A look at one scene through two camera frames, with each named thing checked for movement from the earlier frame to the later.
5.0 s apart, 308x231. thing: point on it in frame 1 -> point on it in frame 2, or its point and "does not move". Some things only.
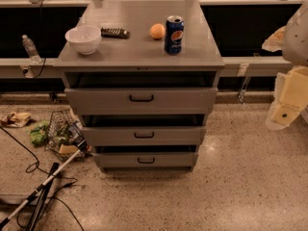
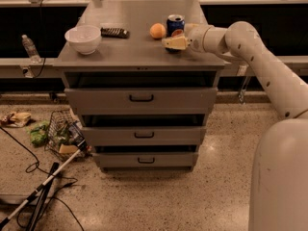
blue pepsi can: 174,35 does not move
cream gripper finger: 275,42 -> 189,26
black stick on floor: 40,203 does not move
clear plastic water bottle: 31,49 does not move
